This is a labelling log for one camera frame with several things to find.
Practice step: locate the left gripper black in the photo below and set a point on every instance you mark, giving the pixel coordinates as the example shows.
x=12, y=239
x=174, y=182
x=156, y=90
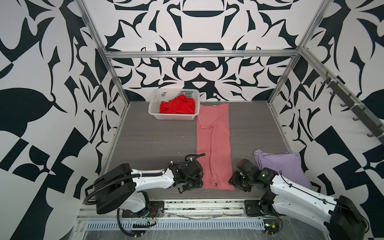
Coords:
x=199, y=183

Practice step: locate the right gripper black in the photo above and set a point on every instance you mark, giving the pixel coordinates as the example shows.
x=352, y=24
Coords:
x=233, y=181

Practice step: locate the pink t shirt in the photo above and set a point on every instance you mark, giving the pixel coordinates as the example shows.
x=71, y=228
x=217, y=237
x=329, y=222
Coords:
x=213, y=140

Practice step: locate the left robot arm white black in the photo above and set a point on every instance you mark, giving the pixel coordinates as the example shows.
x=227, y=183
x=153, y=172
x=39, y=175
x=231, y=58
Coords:
x=125, y=188

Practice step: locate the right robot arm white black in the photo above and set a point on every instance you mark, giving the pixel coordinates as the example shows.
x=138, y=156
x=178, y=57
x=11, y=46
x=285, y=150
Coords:
x=338, y=218

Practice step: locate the folded purple t shirt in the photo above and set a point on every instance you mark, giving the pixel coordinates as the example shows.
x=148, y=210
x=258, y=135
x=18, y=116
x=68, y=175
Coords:
x=287, y=163

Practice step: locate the small green circuit board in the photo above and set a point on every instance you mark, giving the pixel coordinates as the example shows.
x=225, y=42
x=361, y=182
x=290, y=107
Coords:
x=272, y=226

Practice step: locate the red t shirt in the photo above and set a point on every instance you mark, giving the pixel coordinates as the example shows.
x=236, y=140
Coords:
x=179, y=105

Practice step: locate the white plastic basket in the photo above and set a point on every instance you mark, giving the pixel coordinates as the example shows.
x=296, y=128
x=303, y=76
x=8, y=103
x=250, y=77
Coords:
x=168, y=94

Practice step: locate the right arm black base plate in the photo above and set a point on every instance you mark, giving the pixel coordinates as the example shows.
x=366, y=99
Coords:
x=259, y=208

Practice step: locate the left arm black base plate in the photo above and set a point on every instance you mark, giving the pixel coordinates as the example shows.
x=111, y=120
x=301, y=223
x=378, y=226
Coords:
x=153, y=210

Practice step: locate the white slotted cable duct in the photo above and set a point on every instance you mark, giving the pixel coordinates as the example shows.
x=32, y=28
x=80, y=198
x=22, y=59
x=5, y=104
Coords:
x=206, y=224

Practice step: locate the black wall hook rack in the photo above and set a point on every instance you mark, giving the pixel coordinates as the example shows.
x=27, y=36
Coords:
x=352, y=103

